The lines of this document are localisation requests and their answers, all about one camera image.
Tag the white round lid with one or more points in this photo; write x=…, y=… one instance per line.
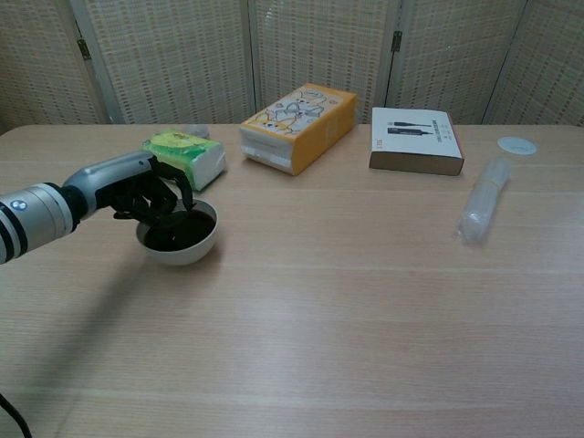
x=518, y=146

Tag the small clear round jar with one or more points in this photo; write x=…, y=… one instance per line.
x=198, y=130

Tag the bamboo folding screen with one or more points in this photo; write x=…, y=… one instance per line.
x=182, y=59

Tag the brass screen hinge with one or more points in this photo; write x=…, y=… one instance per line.
x=397, y=40
x=82, y=49

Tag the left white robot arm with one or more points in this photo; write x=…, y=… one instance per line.
x=32, y=219

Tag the white bowl of coffee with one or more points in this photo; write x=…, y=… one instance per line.
x=182, y=257

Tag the orange cartoon dog tissue pack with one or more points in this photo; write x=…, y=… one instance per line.
x=310, y=132

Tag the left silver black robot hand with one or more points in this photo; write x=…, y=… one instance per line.
x=114, y=178

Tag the clear plastic sleeve of cups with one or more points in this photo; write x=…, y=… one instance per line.
x=486, y=201

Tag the green tissue pack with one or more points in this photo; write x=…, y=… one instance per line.
x=203, y=157

